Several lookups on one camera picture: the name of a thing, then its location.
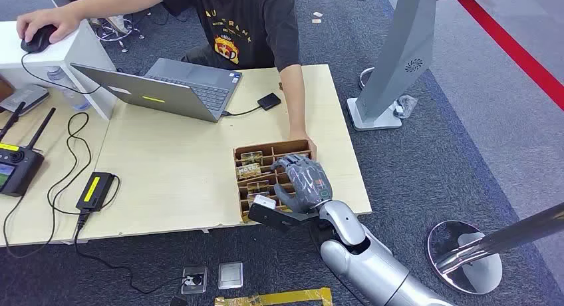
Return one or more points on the clear plastic water bottle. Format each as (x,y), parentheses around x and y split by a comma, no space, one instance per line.
(72,97)

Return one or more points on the person's left forearm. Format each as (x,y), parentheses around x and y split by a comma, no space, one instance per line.
(294,101)

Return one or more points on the chrome stanchion pole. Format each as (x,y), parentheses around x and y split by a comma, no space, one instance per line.
(520,233)

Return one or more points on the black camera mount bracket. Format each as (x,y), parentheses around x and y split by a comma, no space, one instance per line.
(273,218)

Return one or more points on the chrome chair base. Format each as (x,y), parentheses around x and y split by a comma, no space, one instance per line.
(112,30)

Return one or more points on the metal floor plate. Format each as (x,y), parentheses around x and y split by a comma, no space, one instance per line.
(230,275)

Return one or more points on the card with green picture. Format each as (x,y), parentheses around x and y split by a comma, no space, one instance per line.
(252,158)

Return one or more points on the clear plastic bag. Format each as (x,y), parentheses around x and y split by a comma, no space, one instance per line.
(406,105)

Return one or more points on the grey router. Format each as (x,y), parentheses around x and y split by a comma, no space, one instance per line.
(24,97)

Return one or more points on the person's left hand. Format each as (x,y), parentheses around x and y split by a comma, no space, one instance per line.
(304,138)

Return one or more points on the yellow floor tape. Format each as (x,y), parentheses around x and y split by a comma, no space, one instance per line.
(282,298)

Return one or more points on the white box shelf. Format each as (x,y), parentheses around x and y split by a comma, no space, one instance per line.
(83,53)

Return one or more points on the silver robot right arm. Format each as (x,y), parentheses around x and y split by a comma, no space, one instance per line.
(374,268)

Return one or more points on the grey laptop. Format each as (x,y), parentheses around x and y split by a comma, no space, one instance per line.
(145,92)

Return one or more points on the black remote controller with antennas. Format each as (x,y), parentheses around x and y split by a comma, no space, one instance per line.
(17,167)

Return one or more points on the card with hotel print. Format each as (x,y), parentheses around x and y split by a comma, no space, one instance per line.
(249,171)

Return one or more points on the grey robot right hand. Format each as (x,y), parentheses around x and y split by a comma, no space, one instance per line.
(308,183)

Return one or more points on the chrome stanchion base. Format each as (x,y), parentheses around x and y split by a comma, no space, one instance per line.
(480,273)

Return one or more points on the person's right hand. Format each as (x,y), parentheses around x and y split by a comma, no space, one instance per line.
(48,19)

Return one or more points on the black computer mouse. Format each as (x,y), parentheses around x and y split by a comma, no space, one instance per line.
(37,41)

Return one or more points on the black power adapter yellow label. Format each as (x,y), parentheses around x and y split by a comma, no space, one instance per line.
(94,191)

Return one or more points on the person's right forearm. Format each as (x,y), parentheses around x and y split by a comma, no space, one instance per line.
(110,2)

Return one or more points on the person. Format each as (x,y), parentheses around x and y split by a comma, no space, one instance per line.
(246,26)

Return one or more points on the red floor tape line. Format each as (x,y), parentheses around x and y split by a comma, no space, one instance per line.
(515,53)

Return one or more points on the brown slotted card holder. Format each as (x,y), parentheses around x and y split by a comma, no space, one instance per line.
(282,146)

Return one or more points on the floor socket box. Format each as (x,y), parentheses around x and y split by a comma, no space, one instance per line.
(194,279)

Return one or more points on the black external drive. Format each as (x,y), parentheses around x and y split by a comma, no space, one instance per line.
(269,101)

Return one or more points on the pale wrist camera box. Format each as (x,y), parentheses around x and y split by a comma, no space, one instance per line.
(264,202)

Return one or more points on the grey kiosk stand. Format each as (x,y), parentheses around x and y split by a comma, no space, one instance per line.
(396,61)

